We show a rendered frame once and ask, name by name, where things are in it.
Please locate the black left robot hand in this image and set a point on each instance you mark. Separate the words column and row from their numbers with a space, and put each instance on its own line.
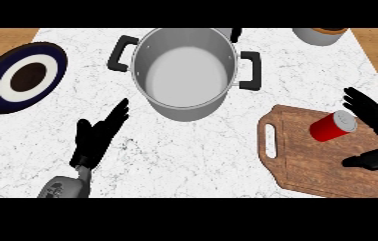
column 96, row 135

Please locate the brown wooden cutting board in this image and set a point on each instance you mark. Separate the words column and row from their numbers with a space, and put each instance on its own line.
column 319, row 153

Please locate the red can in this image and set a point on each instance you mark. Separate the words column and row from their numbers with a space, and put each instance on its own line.
column 334, row 126

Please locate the dark blue and white plate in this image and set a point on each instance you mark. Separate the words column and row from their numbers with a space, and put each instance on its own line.
column 28, row 76

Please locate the grey container with brown rim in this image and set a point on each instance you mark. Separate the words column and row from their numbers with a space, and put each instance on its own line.
column 319, row 35

